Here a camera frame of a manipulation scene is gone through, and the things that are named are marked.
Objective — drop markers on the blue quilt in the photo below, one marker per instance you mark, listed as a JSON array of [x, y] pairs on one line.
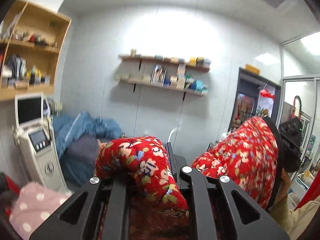
[[68, 129]]

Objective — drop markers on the black wire rack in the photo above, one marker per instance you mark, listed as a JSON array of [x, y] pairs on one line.
[[291, 135]]

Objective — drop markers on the wooden cabinet shelf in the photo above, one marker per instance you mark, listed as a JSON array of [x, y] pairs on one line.
[[31, 44]]

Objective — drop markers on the white medical machine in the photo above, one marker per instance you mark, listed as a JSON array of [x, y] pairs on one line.
[[35, 139]]

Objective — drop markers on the wall shelf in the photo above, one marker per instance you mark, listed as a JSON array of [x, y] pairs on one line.
[[160, 77], [166, 61]]

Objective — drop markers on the pink polka dot bedsheet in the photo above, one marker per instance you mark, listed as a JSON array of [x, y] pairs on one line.
[[33, 206]]

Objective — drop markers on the red floral quilted jacket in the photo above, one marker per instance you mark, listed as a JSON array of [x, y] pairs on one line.
[[252, 157]]

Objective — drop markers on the upper wall shelf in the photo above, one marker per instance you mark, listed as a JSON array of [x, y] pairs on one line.
[[166, 61]]

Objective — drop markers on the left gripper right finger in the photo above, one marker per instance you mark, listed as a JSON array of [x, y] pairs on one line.
[[218, 208]]

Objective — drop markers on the lower wall shelf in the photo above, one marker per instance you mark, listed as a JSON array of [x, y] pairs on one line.
[[160, 77]]

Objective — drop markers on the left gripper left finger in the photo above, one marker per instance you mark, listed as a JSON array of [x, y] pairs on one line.
[[98, 210]]

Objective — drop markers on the dark blue grey bed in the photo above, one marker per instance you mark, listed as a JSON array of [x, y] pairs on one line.
[[78, 160]]

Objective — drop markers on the dark display cabinet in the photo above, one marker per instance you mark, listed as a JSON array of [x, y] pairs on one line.
[[255, 96]]

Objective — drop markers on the khaki trousers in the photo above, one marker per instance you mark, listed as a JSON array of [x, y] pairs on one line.
[[294, 222]]

